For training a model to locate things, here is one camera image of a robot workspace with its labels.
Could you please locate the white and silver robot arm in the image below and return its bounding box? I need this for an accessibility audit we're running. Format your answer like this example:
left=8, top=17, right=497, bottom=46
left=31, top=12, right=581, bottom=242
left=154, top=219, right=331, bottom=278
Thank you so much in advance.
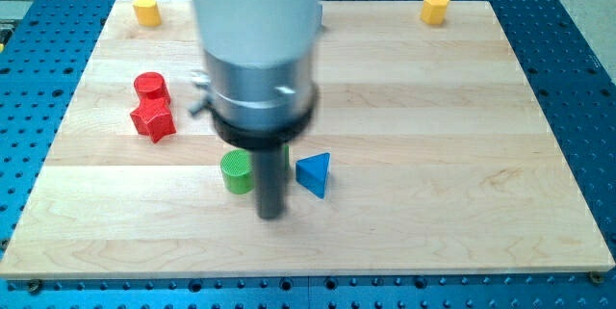
left=192, top=0, right=321, bottom=150

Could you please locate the blue triangle block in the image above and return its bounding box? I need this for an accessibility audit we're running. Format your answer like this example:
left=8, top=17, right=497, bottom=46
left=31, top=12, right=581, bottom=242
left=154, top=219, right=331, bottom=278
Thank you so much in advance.
left=295, top=152, right=331, bottom=199

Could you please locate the green block behind rod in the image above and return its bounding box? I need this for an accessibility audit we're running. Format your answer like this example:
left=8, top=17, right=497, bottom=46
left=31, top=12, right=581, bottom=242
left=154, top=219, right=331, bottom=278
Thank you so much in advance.
left=283, top=144, right=291, bottom=171

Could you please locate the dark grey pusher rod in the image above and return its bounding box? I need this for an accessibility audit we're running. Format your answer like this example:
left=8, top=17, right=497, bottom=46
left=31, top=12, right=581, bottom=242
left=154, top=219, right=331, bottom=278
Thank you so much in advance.
left=250, top=146, right=287, bottom=219

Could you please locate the green cylinder block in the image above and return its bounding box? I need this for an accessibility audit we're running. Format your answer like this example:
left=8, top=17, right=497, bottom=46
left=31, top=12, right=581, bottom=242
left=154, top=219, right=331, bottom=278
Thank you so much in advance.
left=220, top=149, right=254, bottom=194

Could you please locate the light wooden board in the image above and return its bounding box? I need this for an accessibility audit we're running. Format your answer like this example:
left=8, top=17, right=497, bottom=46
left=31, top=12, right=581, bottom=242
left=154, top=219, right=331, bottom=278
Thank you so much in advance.
left=1, top=0, right=614, bottom=279

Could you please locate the red star block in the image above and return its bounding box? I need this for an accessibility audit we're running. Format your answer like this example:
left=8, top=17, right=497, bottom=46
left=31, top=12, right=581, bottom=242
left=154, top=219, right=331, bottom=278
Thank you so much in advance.
left=130, top=98, right=176, bottom=143

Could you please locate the red cylinder block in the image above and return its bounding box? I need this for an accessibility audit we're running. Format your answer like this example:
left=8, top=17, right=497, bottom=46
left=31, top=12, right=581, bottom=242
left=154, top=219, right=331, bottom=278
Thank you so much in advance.
left=134, top=71, right=171, bottom=104

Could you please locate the yellow hexagon block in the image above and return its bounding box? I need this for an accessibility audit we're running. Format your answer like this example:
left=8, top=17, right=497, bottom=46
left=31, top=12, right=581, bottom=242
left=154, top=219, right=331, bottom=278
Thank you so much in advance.
left=420, top=0, right=450, bottom=25

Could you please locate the yellow heart block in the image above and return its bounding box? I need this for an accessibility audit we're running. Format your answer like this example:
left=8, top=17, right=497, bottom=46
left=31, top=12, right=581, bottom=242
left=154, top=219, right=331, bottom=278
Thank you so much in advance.
left=133, top=0, right=162, bottom=27

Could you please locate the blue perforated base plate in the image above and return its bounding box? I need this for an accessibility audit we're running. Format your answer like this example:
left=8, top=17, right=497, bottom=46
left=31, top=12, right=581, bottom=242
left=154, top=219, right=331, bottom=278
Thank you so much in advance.
left=1, top=0, right=615, bottom=308

